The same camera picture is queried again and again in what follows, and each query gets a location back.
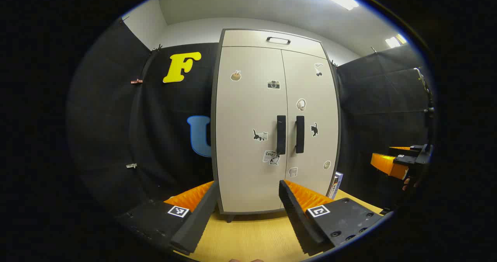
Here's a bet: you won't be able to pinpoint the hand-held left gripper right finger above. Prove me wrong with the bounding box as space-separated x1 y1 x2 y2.
278 179 391 256

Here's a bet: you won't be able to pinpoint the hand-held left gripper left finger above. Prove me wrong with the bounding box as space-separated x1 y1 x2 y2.
116 181 220 255

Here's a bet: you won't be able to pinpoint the black door handle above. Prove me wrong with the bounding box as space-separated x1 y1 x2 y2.
276 115 287 156
295 115 306 154

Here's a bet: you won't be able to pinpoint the white cabinet door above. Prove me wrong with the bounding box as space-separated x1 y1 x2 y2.
215 46 289 213
280 49 341 210

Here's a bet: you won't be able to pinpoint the white double-door shoe cabinet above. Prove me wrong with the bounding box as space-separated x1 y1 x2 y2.
211 28 342 223

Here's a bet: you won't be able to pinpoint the white cabinet drawer front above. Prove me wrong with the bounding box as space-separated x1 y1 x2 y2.
221 30 328 59

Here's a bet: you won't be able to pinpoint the printed cardboard box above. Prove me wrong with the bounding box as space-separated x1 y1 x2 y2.
327 171 344 200

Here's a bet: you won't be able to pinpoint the small ceiling light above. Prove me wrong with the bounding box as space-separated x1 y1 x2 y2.
385 33 408 49

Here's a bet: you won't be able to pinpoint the black backdrop cloth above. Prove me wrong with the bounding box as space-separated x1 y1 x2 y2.
65 17 436 217

